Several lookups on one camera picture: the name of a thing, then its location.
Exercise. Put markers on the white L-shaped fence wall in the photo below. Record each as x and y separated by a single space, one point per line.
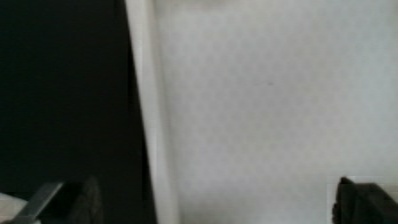
10 206

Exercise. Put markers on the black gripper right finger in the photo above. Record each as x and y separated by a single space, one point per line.
364 206

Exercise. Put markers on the white desk tabletop tray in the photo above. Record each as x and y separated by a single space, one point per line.
266 76

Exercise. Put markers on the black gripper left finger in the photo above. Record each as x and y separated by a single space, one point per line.
64 204

